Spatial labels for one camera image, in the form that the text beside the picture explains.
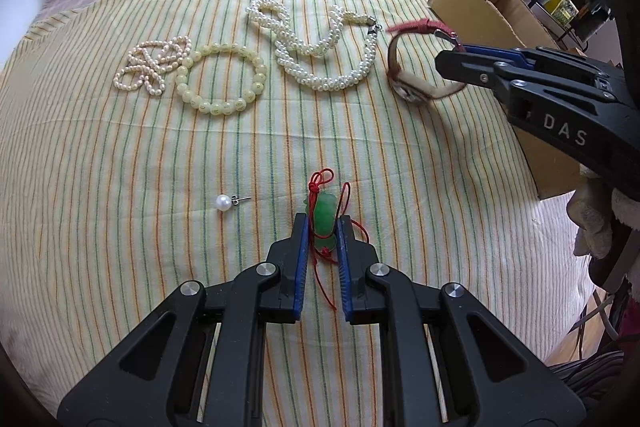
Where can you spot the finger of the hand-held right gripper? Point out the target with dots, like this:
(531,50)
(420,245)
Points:
(495,53)
(460,67)

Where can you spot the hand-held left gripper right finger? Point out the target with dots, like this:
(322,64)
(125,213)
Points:
(345,267)

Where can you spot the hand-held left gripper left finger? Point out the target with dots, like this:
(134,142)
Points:
(300,267)

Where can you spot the cardboard box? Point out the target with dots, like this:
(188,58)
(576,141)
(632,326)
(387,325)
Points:
(475,2)

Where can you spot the pearl stud earring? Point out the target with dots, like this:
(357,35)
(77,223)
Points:
(223,203)

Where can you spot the person's right hand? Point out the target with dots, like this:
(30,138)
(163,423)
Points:
(592,217)

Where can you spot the yellow box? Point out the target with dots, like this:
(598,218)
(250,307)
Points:
(562,7)

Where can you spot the dark striped cloth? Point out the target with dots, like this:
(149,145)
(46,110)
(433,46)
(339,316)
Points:
(585,377)

